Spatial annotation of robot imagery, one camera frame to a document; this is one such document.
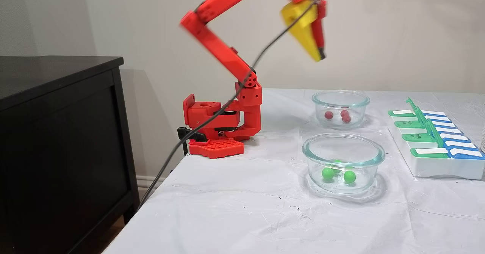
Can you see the glass bowl of green balls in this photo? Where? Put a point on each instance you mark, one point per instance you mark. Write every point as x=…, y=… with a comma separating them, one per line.
x=343, y=187

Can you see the glass bowl of red balls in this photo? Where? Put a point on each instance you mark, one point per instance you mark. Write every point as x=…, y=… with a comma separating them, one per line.
x=341, y=124

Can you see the black wooden cabinet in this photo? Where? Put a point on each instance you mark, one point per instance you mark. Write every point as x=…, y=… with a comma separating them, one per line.
x=57, y=151

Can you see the green ball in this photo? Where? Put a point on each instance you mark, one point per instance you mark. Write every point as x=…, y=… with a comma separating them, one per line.
x=327, y=173
x=336, y=162
x=349, y=176

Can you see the red ball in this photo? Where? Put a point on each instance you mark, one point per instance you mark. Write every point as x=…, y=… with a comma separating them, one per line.
x=346, y=119
x=344, y=113
x=329, y=115

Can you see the weekly pill organizer box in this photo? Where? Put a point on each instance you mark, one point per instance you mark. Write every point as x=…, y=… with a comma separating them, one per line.
x=435, y=168

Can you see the white tablecloth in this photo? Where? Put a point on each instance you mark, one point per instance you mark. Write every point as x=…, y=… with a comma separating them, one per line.
x=246, y=208

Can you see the black table clamp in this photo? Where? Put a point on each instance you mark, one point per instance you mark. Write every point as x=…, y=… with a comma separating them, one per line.
x=189, y=133

